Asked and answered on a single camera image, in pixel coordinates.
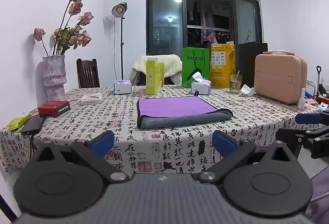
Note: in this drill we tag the pink flat item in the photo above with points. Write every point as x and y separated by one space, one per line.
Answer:
279 52

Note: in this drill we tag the chair with cream blanket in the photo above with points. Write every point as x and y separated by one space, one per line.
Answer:
159 64

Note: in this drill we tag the black power bank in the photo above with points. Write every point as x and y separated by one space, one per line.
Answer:
33 125

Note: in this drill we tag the small white bottle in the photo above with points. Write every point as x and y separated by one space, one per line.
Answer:
302 100

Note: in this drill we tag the green snack packet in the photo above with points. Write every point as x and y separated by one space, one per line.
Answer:
18 122

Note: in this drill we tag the person's purple clothing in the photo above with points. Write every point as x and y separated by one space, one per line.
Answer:
320 193

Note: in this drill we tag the white tissue box with tissue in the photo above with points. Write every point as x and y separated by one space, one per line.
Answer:
201 86

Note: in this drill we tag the yellow green carton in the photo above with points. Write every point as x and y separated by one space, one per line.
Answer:
154 77

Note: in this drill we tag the flat white box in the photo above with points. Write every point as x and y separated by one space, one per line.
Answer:
90 99

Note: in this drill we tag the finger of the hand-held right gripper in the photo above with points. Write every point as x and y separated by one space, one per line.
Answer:
308 118
317 140

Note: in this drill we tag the glass cup with spoon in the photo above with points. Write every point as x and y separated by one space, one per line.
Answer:
235 84

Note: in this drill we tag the white purple tissue box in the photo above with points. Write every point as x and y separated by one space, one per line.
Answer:
122 87

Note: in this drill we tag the black framed sliding window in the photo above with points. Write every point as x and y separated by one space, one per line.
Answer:
203 18

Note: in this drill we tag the hanging clothes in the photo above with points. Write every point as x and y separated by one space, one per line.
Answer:
208 23

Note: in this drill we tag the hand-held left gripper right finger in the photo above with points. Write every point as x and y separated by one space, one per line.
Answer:
223 143

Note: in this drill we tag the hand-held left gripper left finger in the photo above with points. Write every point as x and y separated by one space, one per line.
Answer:
104 143

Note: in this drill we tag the red box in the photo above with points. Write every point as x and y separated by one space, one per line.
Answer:
54 109

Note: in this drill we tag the dark wooden chair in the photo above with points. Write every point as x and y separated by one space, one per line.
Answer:
87 73

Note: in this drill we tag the green paper bag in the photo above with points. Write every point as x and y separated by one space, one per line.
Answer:
192 64

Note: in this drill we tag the pink textured vase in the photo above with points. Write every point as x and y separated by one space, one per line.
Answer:
54 77

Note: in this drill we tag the black floor lamp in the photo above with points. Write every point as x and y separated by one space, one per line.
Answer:
121 41

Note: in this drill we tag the calligraphy print tablecloth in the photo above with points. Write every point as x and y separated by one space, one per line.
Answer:
108 113

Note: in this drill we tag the pink hard suitcase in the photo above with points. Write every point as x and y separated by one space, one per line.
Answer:
280 78

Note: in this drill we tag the dried pink roses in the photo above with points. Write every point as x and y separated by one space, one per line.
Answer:
73 33

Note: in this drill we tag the crumpled white paper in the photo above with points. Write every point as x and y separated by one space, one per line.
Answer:
248 90

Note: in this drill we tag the purple and grey towel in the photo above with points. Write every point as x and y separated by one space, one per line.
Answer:
174 108

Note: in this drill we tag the yellow paper bag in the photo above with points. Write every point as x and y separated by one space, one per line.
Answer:
223 64

